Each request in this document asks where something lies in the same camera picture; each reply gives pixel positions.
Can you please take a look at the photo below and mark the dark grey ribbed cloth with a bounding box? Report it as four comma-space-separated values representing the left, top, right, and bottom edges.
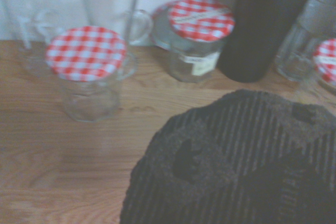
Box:
119, 89, 336, 224

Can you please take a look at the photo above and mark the labelled glass jar checked lid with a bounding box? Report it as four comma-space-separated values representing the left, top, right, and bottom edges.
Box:
166, 0, 236, 83

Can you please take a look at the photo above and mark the empty glass jar checked lid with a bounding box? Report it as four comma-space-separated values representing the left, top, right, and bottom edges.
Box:
45, 26, 139, 123

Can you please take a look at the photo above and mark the tall clear glass mug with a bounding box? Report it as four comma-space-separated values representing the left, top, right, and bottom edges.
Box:
75, 0, 154, 47

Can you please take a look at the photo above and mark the black cylindrical bottle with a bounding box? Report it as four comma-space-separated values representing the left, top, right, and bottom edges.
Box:
217, 0, 322, 83

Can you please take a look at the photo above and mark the small clear glass vessel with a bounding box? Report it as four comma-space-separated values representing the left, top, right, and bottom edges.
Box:
0, 0, 65, 74

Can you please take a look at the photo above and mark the glass grinder grey top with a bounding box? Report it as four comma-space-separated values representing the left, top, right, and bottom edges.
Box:
275, 0, 336, 82

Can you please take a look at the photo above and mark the glass jar red checked lid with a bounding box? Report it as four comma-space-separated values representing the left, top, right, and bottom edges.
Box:
296, 38, 336, 99

